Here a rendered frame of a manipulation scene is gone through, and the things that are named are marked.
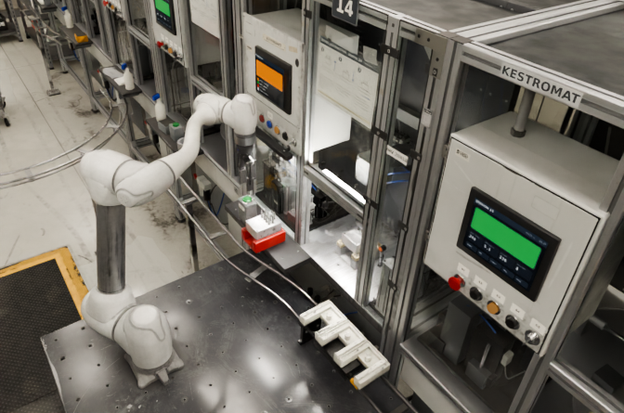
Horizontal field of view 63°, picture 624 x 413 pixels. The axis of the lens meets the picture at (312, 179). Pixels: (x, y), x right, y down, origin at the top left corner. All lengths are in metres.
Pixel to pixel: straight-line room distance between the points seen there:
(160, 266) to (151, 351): 1.60
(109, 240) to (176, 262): 1.67
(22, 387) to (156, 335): 1.30
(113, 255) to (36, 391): 1.31
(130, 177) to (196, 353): 0.82
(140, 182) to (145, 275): 1.88
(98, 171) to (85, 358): 0.82
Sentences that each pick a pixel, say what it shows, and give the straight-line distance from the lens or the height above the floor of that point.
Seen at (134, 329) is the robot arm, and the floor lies 0.94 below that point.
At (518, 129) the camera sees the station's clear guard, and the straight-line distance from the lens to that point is 1.30.
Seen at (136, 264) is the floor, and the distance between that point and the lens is 3.66.
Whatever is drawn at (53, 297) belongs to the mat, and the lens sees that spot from 3.59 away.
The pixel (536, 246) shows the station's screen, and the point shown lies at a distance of 1.31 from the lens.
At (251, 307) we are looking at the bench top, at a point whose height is 0.68.
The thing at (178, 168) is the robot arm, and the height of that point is 1.46.
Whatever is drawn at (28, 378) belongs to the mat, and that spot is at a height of 0.01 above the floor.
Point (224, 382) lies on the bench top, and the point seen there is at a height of 0.68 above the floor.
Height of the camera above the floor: 2.43
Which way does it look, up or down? 34 degrees down
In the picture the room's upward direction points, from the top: 3 degrees clockwise
